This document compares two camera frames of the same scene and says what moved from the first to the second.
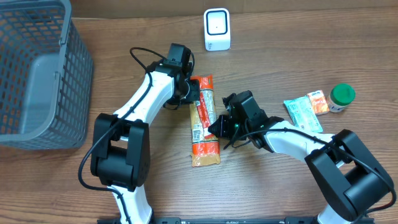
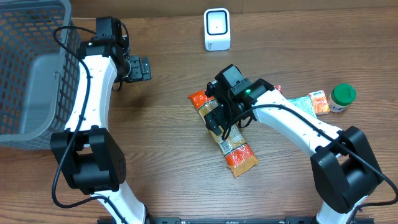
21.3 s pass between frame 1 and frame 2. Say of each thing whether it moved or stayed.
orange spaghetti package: moved
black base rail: stayed
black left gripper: moved
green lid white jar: stayed
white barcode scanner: stayed
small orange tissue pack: stayed
